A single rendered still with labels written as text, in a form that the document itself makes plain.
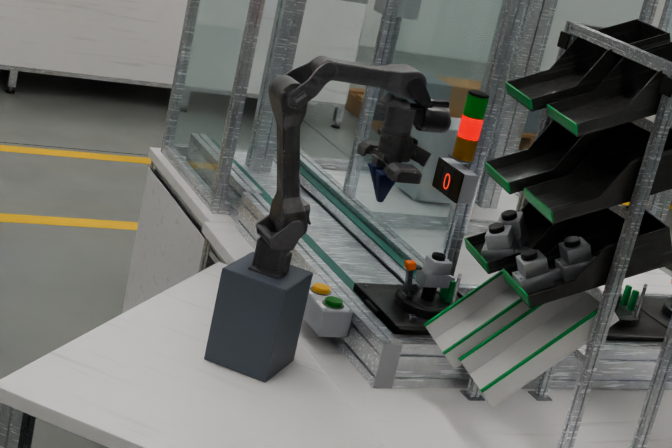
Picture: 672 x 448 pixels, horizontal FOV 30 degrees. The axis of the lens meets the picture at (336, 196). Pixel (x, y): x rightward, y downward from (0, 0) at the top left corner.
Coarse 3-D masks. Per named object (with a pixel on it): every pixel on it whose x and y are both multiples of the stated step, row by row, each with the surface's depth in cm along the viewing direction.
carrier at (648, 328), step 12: (624, 300) 297; (636, 300) 294; (624, 312) 293; (636, 312) 291; (624, 324) 289; (636, 324) 291; (648, 324) 295; (660, 324) 296; (612, 336) 282; (624, 336) 283; (636, 336) 285; (648, 336) 287; (660, 336) 288
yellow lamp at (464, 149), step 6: (456, 138) 285; (462, 138) 284; (456, 144) 285; (462, 144) 284; (468, 144) 283; (474, 144) 284; (456, 150) 285; (462, 150) 284; (468, 150) 284; (474, 150) 285; (456, 156) 285; (462, 156) 284; (468, 156) 284
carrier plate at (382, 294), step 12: (360, 288) 276; (372, 288) 278; (384, 288) 279; (396, 288) 281; (372, 300) 271; (384, 300) 272; (456, 300) 282; (384, 312) 266; (396, 312) 267; (396, 324) 261; (408, 324) 262; (420, 324) 263
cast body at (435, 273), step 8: (432, 256) 270; (440, 256) 269; (424, 264) 272; (432, 264) 269; (440, 264) 269; (448, 264) 269; (424, 272) 269; (432, 272) 269; (440, 272) 269; (448, 272) 270; (416, 280) 272; (424, 280) 269; (432, 280) 269; (440, 280) 270; (448, 280) 271
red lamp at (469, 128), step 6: (462, 114) 285; (462, 120) 283; (468, 120) 282; (474, 120) 282; (480, 120) 282; (462, 126) 283; (468, 126) 282; (474, 126) 282; (480, 126) 283; (462, 132) 283; (468, 132) 283; (474, 132) 283; (468, 138) 283; (474, 138) 283
